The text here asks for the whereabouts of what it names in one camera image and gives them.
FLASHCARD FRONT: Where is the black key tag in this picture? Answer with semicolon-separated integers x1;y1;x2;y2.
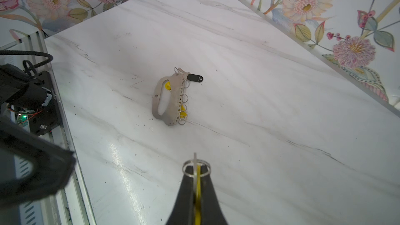
186;74;204;83

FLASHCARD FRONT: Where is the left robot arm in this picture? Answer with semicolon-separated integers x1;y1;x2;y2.
1;64;76;208

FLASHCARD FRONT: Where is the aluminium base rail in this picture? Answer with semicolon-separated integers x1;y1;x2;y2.
1;31;97;225

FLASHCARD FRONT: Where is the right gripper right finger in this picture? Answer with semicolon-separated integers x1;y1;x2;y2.
200;165;228;225

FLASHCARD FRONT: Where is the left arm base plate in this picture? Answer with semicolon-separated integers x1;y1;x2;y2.
28;71;62;136

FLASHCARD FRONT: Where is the steel key holder plate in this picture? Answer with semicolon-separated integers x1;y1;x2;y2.
152;67;190;126

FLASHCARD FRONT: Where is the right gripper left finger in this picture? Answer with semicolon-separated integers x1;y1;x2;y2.
166;165;194;225

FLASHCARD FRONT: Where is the large yellow key tag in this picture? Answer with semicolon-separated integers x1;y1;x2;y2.
182;152;211;225

